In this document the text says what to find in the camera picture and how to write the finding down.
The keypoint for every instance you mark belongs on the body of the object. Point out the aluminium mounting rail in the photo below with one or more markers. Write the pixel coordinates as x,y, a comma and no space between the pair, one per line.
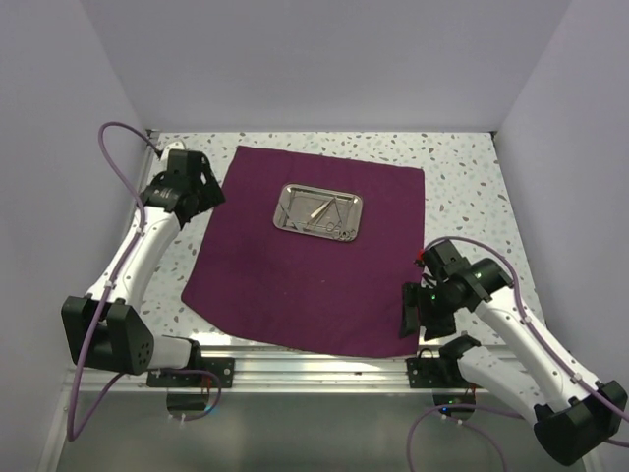
272,370

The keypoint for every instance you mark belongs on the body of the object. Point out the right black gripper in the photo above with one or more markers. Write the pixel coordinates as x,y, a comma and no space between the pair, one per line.
436,326

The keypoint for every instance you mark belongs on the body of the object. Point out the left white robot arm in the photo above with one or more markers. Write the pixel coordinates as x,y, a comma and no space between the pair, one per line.
103,328

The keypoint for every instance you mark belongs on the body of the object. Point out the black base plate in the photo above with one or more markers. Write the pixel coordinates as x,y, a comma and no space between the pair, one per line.
223,368
427,370

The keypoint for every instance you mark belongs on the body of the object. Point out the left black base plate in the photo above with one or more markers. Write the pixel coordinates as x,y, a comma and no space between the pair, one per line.
223,368

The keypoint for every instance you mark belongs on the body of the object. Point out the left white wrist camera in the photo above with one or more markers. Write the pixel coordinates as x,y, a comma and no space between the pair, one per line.
173,145

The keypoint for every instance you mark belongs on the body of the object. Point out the purple surgical cloth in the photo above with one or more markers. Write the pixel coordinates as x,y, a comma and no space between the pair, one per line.
254,281

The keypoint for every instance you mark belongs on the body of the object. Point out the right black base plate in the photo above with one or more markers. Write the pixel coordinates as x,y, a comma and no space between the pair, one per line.
427,370

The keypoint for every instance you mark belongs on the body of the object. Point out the steel forceps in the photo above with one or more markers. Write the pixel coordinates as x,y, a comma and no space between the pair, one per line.
295,204

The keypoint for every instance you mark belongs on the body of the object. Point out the steel instrument tray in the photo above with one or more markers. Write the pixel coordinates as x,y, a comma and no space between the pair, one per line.
354,219

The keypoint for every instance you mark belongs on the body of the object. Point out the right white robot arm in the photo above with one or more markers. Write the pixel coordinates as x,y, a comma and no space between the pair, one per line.
569,408

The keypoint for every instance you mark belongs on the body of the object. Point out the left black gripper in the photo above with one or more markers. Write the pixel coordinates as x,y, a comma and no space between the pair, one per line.
211,194

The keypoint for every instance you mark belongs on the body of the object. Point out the steel tweezers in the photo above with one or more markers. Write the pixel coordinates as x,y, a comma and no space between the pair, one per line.
322,209

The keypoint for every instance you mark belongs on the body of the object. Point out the steel surgical scissors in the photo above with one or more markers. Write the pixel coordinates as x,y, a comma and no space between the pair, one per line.
333,224

